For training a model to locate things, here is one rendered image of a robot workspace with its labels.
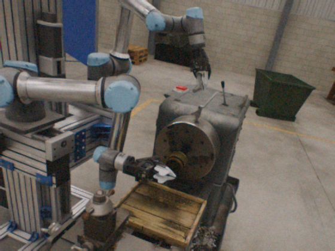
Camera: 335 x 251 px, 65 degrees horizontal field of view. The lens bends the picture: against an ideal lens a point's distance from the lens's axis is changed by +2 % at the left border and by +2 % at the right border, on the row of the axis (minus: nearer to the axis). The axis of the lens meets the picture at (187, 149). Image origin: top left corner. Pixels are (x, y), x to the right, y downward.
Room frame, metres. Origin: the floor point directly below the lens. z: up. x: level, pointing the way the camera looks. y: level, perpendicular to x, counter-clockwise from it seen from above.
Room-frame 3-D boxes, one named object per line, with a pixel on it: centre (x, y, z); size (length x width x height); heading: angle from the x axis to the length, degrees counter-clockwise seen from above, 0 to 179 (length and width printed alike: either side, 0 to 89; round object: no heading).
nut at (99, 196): (0.60, 0.23, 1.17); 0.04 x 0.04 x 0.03
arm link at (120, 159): (0.94, 0.26, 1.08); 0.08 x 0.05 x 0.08; 167
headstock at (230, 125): (1.58, -0.07, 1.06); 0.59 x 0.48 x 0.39; 167
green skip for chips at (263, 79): (6.14, -1.76, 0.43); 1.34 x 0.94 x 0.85; 6
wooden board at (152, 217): (0.92, 0.07, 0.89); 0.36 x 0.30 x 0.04; 77
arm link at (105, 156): (0.96, 0.33, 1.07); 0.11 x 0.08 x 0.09; 77
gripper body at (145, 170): (0.92, 0.18, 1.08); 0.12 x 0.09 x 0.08; 77
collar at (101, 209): (0.60, 0.23, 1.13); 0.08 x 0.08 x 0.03
